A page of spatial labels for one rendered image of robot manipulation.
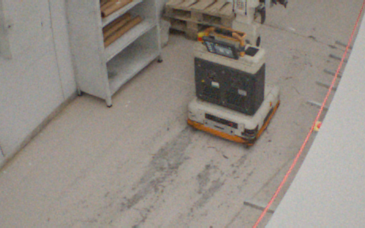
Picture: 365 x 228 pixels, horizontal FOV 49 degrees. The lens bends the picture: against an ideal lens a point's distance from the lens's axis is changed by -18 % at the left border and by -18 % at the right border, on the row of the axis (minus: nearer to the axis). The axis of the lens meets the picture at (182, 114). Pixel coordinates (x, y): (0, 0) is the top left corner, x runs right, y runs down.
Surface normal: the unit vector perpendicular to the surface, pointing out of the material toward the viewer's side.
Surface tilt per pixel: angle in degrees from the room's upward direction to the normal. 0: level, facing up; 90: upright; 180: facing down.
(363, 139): 0
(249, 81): 90
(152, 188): 0
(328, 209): 0
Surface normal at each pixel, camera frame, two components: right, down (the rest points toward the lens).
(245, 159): -0.05, -0.78
